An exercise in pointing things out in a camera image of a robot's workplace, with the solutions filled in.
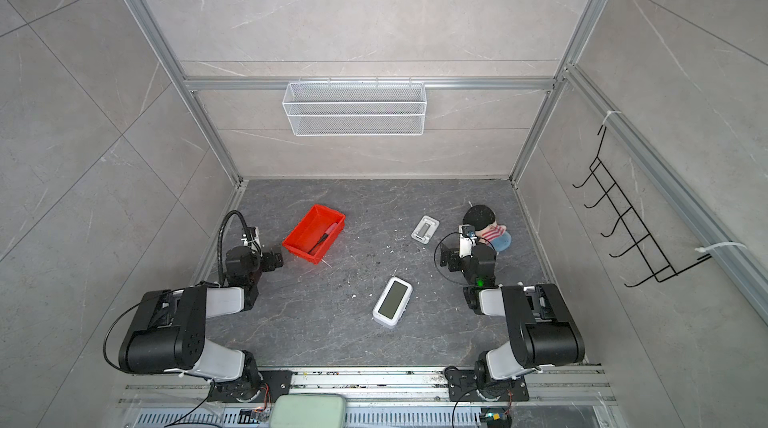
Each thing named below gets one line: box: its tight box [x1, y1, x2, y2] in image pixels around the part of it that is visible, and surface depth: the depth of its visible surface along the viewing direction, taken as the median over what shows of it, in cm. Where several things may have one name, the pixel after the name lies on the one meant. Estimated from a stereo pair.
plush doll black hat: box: [462, 204, 496, 231], surface depth 100 cm
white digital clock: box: [372, 277, 413, 328], surface depth 85 cm
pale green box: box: [270, 393, 347, 428], surface depth 70 cm
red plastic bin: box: [282, 204, 346, 265], surface depth 106 cm
